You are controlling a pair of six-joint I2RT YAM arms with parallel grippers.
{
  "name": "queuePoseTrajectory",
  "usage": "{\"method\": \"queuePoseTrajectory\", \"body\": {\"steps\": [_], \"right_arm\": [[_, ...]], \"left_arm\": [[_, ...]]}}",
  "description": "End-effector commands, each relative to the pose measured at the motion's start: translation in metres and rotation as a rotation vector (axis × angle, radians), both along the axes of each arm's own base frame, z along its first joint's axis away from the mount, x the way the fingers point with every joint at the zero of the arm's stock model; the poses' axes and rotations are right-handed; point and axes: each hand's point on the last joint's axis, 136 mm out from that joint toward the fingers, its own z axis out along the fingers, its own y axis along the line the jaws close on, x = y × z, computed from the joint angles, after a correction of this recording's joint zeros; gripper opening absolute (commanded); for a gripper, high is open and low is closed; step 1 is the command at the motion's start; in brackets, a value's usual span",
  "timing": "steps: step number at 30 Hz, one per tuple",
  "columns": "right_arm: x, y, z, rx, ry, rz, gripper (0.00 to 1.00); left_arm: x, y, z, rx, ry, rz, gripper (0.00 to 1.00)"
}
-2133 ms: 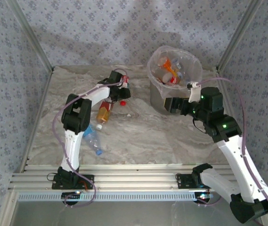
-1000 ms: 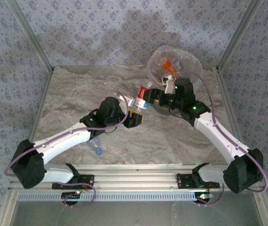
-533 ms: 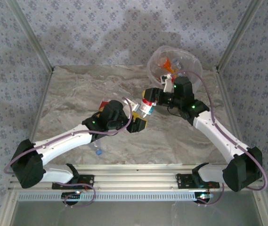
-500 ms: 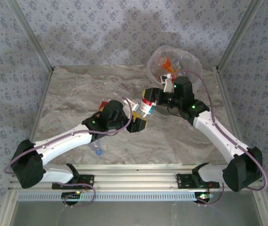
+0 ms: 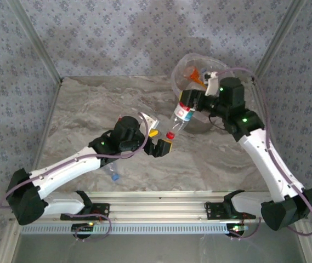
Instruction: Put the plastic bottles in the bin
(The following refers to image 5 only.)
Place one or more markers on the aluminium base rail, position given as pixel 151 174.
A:
pixel 158 208

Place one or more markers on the clear bottle blue cap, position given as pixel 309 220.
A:
pixel 114 177

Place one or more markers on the orange juice bottle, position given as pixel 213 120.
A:
pixel 194 74

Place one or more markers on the aluminium frame post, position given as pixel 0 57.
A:
pixel 37 46
pixel 279 41

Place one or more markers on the aluminium table edge rail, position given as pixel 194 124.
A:
pixel 47 120

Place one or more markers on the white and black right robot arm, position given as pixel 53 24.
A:
pixel 268 159

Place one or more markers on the clear plastic bin liner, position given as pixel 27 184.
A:
pixel 176 82

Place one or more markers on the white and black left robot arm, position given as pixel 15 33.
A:
pixel 65 167

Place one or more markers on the red cap red label bottle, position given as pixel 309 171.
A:
pixel 181 113

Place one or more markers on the small black circuit board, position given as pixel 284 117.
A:
pixel 235 228
pixel 81 227

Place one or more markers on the clear plastic bin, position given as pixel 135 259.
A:
pixel 199 126

